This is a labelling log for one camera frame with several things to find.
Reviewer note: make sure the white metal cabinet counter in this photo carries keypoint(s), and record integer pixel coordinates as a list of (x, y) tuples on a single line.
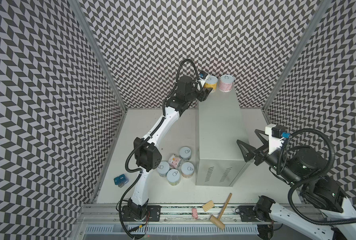
[(219, 125)]

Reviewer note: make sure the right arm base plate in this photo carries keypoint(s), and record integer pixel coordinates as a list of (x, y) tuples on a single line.
[(247, 214)]

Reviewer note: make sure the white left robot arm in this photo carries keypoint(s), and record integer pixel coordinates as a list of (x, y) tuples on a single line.
[(146, 155)]

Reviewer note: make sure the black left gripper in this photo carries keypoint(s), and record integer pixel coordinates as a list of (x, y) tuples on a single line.
[(203, 94)]

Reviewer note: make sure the pink eraser block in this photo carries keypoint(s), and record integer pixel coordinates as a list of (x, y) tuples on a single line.
[(195, 213)]

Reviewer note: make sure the yellow labelled can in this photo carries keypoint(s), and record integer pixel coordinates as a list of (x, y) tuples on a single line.
[(211, 82)]

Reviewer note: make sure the aluminium front rail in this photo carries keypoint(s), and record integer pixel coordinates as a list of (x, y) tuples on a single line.
[(168, 214)]

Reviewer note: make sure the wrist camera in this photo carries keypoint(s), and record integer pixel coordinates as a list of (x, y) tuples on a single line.
[(203, 76), (277, 134)]

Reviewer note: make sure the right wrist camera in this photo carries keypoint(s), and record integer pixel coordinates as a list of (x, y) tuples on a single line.
[(277, 134)]

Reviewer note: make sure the pink labelled can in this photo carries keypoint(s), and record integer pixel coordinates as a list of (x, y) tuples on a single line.
[(226, 82)]

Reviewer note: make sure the wooden mallet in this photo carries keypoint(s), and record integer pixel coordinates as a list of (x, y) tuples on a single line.
[(217, 220)]

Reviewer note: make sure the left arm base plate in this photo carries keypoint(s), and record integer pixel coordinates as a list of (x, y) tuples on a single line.
[(141, 214)]

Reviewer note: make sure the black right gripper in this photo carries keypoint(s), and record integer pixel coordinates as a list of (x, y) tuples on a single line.
[(259, 152)]

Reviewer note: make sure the green labelled front can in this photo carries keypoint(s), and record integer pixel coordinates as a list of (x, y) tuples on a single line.
[(173, 177)]

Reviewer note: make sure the blue toy block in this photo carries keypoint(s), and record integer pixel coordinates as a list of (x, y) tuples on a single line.
[(121, 180)]

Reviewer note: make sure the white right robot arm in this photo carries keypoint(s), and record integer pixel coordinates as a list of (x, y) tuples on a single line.
[(302, 168)]

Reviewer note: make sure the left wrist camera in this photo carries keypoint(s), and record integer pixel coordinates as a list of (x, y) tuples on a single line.
[(203, 76)]

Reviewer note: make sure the pink can lying sideways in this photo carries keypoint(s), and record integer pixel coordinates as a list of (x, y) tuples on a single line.
[(175, 162)]

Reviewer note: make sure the small wooden block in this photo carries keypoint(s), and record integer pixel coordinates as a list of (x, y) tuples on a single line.
[(208, 206)]

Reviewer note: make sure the orange labelled can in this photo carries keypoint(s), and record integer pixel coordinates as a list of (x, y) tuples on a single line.
[(187, 170)]

